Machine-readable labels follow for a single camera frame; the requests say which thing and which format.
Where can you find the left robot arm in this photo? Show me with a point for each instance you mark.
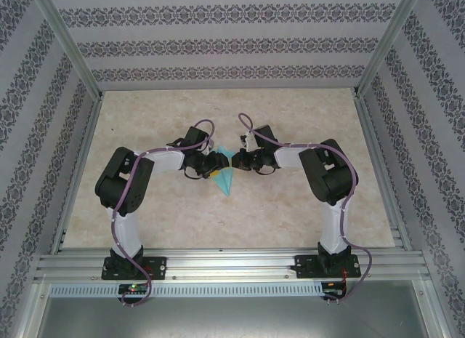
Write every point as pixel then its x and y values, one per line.
pixel 123 185

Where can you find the aluminium mounting rail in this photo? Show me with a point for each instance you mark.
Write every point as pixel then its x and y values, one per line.
pixel 232 265

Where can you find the grey metal sheet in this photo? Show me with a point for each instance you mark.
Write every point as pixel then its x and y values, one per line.
pixel 232 316

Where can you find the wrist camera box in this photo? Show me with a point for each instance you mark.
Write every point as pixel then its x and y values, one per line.
pixel 248 141
pixel 210 144

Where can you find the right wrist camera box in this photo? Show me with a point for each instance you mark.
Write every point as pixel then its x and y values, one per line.
pixel 248 141

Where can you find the aluminium side rail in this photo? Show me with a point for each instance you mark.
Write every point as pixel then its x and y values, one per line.
pixel 378 152
pixel 82 134

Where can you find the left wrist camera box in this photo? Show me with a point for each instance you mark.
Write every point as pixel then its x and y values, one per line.
pixel 210 144

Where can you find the light blue paper sheet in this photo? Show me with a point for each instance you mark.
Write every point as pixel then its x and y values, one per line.
pixel 227 183

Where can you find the aluminium frame post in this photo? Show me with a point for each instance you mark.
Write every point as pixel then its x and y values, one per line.
pixel 388 40
pixel 69 40

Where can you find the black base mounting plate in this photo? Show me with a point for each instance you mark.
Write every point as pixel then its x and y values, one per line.
pixel 160 267
pixel 305 267

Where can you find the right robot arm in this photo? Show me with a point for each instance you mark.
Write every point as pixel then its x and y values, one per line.
pixel 327 181

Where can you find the small circuit board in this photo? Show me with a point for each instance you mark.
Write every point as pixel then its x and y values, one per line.
pixel 133 289
pixel 332 290

